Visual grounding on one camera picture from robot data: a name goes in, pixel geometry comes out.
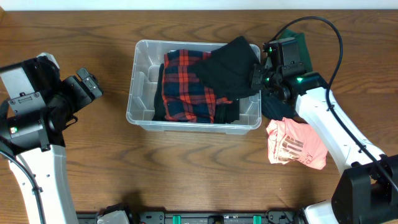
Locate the dark green garment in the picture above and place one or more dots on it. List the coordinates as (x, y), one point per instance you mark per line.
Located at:
(302, 47)

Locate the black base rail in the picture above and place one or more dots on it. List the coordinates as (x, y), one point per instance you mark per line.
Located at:
(122, 213)

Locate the clear plastic storage bin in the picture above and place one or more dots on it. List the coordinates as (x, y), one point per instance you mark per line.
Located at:
(148, 57)

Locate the dark navy shirt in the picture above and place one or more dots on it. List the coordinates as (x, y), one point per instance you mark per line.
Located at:
(273, 108)

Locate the pink printed t-shirt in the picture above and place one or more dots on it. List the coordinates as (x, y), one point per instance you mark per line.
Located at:
(289, 141)

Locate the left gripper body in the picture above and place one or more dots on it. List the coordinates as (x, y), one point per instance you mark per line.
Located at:
(73, 98)

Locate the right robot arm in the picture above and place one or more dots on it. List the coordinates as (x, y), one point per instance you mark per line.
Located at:
(367, 190)

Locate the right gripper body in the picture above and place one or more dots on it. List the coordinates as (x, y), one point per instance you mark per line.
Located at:
(272, 79)

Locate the black garment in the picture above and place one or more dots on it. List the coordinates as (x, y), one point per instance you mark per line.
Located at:
(228, 70)

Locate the red plaid flannel shirt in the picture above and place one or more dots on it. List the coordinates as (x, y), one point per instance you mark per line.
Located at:
(184, 97)

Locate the black pants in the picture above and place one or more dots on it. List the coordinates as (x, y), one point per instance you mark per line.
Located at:
(224, 114)

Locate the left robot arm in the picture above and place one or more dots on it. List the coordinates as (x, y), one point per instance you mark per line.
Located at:
(39, 108)

